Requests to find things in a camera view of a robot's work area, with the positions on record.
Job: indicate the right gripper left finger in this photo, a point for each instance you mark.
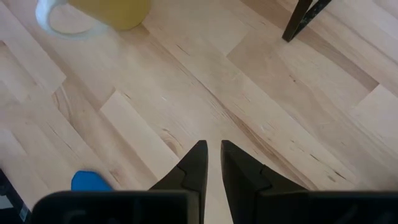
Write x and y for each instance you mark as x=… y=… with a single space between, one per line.
x=194 y=174

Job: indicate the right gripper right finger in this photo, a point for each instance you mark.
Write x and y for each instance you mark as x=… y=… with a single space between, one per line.
x=239 y=177

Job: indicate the wooden shelf black legs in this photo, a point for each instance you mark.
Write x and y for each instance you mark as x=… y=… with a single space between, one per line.
x=295 y=21

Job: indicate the blue flat piece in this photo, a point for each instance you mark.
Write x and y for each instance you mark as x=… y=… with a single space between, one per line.
x=88 y=182

